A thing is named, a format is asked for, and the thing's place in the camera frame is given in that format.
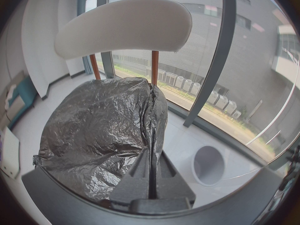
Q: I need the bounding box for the white trash bin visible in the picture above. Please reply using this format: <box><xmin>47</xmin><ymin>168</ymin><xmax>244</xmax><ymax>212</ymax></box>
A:
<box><xmin>193</xmin><ymin>146</ymin><xmax>225</xmax><ymax>187</ymax></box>

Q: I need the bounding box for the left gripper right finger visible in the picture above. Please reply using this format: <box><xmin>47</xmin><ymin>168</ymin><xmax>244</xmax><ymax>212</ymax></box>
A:
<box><xmin>155</xmin><ymin>150</ymin><xmax>196</xmax><ymax>204</ymax></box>

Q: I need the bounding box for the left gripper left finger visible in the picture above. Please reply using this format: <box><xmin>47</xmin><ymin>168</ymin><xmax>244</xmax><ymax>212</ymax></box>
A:
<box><xmin>110</xmin><ymin>147</ymin><xmax>151</xmax><ymax>203</ymax></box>

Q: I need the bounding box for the white wooden-legged chair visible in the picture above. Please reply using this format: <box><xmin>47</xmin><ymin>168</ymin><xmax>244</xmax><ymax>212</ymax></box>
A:
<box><xmin>54</xmin><ymin>0</ymin><xmax>193</xmax><ymax>86</ymax></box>

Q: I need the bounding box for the black plastic bag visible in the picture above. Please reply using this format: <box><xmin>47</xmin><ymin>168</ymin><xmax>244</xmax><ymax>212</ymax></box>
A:
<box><xmin>33</xmin><ymin>77</ymin><xmax>168</xmax><ymax>203</ymax></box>

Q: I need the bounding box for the window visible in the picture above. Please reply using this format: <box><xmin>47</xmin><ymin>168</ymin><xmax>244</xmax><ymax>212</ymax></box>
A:
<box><xmin>77</xmin><ymin>0</ymin><xmax>300</xmax><ymax>171</ymax></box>

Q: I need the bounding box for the bed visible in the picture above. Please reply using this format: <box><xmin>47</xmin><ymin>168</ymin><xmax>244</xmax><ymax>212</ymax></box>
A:
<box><xmin>0</xmin><ymin>70</ymin><xmax>38</xmax><ymax>131</ymax></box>

